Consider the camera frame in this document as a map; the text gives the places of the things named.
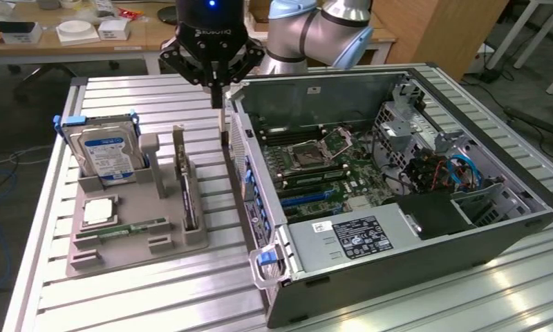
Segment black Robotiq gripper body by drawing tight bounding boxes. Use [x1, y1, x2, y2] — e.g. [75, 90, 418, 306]
[173, 0, 250, 66]

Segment graphics card with metal bracket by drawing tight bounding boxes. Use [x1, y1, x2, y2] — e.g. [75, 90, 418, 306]
[171, 124, 201, 231]

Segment blue expansion slot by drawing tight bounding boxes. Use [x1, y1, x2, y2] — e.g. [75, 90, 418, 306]
[279, 190, 330, 208]

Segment white papers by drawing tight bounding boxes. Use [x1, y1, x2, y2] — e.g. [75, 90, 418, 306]
[246, 15, 271, 42]

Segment brown cardboard box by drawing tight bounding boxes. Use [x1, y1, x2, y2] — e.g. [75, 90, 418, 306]
[247, 0, 273, 21]

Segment white box with label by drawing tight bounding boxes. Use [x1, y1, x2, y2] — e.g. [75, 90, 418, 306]
[97, 19, 133, 42]

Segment white round container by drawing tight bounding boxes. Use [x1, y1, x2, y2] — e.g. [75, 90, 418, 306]
[54, 19, 101, 46]

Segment wooden desk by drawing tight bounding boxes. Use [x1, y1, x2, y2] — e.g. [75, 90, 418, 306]
[0, 0, 397, 66]

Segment CPU socket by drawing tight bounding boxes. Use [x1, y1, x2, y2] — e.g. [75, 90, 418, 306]
[287, 141, 326, 170]

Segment metal socket cover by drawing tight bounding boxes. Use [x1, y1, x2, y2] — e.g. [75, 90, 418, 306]
[319, 127, 358, 160]

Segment hard disk in blue caddy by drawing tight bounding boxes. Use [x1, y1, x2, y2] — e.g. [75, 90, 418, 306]
[51, 112, 142, 183]

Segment metal disk bay cage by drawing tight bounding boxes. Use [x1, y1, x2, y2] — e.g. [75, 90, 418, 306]
[371, 77, 443, 167]

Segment white box with black top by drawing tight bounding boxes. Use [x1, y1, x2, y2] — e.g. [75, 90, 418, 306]
[0, 21, 43, 45]

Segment RAM stick with white label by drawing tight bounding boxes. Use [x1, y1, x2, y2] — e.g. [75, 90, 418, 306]
[282, 169, 347, 186]

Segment grey plastic parts rack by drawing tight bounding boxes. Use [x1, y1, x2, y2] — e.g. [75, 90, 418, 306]
[63, 133, 210, 279]

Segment green motherboard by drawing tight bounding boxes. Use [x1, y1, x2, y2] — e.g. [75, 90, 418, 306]
[257, 117, 397, 223]

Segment silver CPU chip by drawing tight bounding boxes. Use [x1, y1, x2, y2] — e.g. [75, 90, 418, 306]
[81, 199, 115, 225]

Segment wooden cabinet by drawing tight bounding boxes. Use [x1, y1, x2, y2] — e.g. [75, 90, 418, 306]
[371, 0, 510, 80]

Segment green RAM stick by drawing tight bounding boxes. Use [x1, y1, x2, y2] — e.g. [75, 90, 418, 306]
[75, 217, 169, 240]

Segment grey power supply unit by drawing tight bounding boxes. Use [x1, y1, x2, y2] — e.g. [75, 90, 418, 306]
[286, 203, 419, 275]

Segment black chair base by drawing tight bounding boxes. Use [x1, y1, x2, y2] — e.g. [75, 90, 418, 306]
[501, 103, 553, 139]

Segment open black PC case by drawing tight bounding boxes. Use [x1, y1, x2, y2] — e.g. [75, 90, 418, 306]
[217, 67, 553, 329]

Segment blue wire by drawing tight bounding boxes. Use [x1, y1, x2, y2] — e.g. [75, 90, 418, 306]
[443, 155, 482, 192]

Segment white table frame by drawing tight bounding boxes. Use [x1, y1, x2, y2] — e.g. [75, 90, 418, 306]
[486, 0, 553, 94]

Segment blue floor cable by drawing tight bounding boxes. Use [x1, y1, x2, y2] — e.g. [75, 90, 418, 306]
[0, 165, 18, 299]

